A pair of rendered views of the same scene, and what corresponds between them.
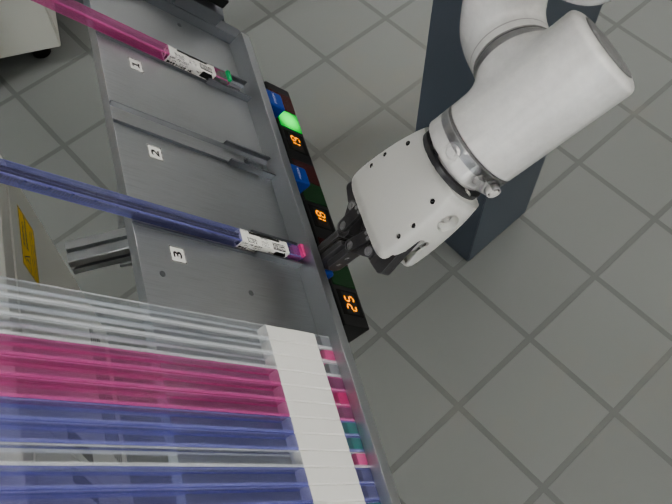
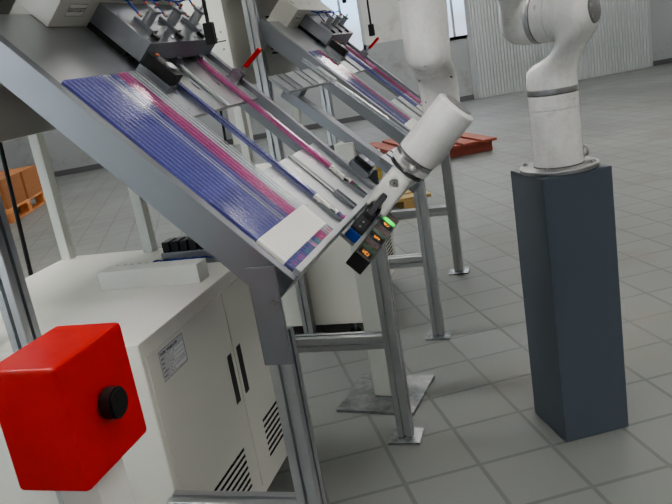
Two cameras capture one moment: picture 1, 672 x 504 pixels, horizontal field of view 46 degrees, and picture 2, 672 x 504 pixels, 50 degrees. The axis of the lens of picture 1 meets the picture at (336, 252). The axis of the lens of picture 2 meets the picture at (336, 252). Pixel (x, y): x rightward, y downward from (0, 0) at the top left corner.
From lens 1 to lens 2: 1.22 m
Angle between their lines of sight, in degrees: 51
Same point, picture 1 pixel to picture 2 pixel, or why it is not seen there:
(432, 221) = (386, 181)
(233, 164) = (335, 194)
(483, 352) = (550, 486)
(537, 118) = (422, 126)
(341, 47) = not seen: hidden behind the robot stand
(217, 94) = (348, 187)
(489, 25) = not seen: hidden behind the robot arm
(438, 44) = (522, 251)
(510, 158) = (415, 146)
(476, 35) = not seen: hidden behind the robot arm
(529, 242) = (622, 441)
